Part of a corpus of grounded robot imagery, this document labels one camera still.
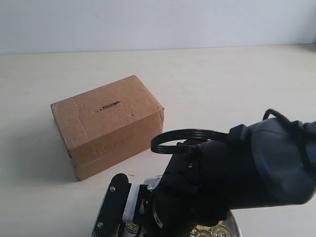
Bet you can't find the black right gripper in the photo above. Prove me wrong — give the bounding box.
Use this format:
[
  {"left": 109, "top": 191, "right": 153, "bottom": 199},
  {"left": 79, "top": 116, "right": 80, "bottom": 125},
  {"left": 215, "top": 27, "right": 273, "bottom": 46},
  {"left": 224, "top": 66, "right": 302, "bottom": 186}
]
[{"left": 133, "top": 185, "right": 168, "bottom": 237}]

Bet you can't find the gold coin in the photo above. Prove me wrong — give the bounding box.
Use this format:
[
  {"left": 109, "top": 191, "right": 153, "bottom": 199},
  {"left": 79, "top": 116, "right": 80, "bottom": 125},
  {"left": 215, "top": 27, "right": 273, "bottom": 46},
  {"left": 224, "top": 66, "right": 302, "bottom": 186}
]
[
  {"left": 211, "top": 225, "right": 232, "bottom": 237},
  {"left": 125, "top": 222, "right": 140, "bottom": 234}
]

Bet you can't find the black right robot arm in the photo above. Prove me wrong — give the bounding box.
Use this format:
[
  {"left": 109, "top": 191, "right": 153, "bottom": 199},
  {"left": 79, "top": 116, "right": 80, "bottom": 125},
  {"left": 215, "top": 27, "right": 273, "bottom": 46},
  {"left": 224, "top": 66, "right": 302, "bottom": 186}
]
[{"left": 120, "top": 110, "right": 316, "bottom": 237}]

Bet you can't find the brown cardboard slot box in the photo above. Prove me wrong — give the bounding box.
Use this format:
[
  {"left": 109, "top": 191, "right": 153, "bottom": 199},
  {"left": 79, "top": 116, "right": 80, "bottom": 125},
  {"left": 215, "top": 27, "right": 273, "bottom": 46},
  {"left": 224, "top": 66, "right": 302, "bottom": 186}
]
[{"left": 50, "top": 75, "right": 164, "bottom": 181}]

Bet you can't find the round metal plate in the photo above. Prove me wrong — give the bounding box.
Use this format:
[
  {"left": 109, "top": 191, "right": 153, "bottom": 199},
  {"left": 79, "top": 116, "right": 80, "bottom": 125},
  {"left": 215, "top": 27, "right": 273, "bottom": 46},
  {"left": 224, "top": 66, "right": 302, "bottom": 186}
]
[{"left": 187, "top": 209, "right": 240, "bottom": 237}]

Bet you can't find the black flat ribbon cable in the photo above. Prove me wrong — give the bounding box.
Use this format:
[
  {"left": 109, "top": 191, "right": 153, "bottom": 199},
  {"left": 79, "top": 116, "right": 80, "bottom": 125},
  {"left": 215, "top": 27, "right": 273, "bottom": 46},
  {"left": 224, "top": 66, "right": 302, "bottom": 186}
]
[{"left": 150, "top": 128, "right": 233, "bottom": 155}]

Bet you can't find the thin black cable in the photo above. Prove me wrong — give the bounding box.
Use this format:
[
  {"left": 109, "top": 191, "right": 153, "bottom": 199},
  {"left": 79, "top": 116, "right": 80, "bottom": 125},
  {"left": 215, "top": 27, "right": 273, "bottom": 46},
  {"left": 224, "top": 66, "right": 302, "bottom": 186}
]
[{"left": 263, "top": 108, "right": 316, "bottom": 173}]

